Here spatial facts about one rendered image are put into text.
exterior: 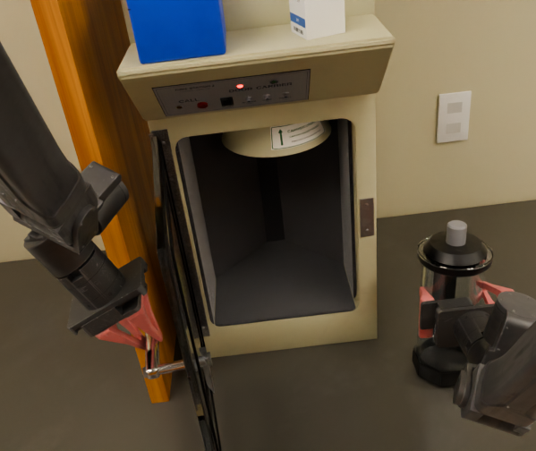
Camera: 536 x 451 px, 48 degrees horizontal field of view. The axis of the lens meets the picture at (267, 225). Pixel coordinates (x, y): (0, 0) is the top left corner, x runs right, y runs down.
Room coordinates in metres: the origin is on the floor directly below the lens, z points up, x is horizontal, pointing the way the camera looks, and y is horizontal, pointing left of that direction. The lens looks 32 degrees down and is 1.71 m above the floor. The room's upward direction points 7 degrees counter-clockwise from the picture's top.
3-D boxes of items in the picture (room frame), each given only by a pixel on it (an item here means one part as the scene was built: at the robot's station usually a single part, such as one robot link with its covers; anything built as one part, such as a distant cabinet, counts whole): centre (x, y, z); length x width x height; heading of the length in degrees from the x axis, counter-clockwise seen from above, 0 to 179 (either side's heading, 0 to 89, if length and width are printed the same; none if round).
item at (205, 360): (0.53, 0.10, 1.18); 0.02 x 0.02 x 0.06; 7
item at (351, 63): (0.74, -0.01, 1.46); 0.32 x 0.11 x 0.10; 89
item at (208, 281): (0.92, -0.01, 1.19); 0.26 x 0.24 x 0.35; 89
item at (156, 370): (0.55, 0.14, 1.20); 0.10 x 0.05 x 0.03; 7
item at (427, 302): (0.67, -0.24, 1.10); 0.09 x 0.07 x 0.07; 0
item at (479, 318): (0.60, -0.27, 1.11); 0.10 x 0.07 x 0.07; 90
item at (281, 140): (0.90, -0.03, 1.34); 0.18 x 0.18 x 0.05
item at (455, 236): (0.72, -0.27, 1.18); 0.09 x 0.09 x 0.07
